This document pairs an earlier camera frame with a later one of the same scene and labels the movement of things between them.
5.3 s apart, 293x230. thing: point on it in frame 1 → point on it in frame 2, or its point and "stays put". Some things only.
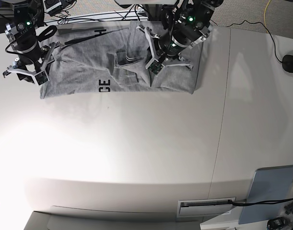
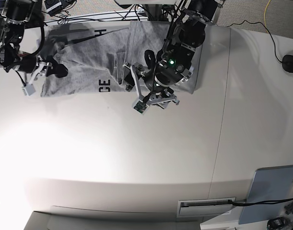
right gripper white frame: [154, 64] → [162, 102]
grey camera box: [52, 7] stays put
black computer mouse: [291, 63] stays put
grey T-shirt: [94, 59] stays put
